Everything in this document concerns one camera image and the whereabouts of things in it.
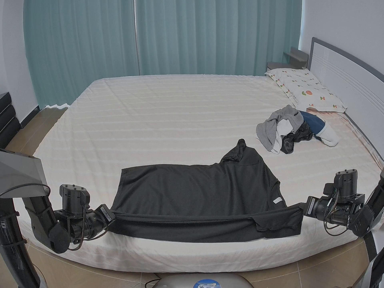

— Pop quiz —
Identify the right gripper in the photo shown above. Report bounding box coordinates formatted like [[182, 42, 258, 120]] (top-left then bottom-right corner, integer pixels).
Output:
[[301, 196, 336, 222]]

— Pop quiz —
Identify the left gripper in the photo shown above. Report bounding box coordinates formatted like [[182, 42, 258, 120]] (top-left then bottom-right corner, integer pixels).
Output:
[[76, 204, 117, 240]]

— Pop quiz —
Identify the bed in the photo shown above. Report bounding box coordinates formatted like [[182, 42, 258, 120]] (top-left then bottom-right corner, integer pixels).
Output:
[[30, 37, 384, 274]]

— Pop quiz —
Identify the white printed pillow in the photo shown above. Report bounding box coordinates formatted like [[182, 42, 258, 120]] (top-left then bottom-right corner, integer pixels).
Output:
[[265, 67, 347, 113]]

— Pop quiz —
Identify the black chest of drawers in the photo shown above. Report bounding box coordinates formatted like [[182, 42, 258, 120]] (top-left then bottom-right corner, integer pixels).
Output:
[[0, 92, 22, 149]]

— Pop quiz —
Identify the grey bedside table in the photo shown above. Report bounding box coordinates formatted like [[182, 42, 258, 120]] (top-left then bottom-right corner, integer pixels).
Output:
[[266, 47, 309, 71]]

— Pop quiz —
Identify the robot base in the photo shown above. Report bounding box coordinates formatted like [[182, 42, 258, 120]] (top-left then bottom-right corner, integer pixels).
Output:
[[152, 273, 250, 288]]

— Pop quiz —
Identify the pile of clothes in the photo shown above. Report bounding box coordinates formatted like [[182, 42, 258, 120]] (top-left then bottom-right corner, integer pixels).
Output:
[[256, 104, 339, 155]]

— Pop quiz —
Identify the black T-shirt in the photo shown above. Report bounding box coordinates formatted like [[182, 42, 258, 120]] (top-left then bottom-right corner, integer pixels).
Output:
[[106, 138, 303, 243]]

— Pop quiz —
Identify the blue-green curtain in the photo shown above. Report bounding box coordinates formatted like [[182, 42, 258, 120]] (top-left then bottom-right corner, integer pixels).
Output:
[[134, 0, 304, 77], [23, 0, 140, 110]]

